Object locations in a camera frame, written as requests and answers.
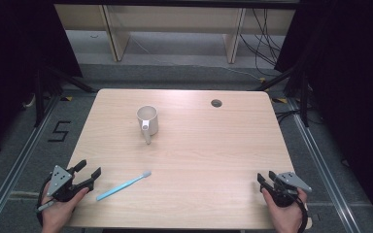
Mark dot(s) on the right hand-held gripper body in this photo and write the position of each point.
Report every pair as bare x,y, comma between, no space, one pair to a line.
287,189

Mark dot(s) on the aluminium floor rail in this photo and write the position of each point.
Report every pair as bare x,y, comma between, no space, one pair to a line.
323,165
16,165

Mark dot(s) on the white cup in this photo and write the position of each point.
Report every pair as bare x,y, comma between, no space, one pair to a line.
148,120

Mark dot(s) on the blue toothbrush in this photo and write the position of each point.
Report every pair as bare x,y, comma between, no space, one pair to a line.
123,185

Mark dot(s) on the black metal stand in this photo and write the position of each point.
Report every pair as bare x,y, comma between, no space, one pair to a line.
304,97
40,97

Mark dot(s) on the dark curtain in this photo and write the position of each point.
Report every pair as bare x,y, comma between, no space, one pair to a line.
16,64
353,81

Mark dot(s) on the beige wooden desk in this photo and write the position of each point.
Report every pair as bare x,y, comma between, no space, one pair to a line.
175,19

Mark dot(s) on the person's right hand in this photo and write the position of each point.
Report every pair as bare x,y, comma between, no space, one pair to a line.
285,216

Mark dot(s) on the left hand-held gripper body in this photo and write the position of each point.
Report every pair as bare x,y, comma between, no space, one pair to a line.
61,183

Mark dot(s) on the person's left hand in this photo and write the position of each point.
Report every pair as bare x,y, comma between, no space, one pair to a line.
59,212

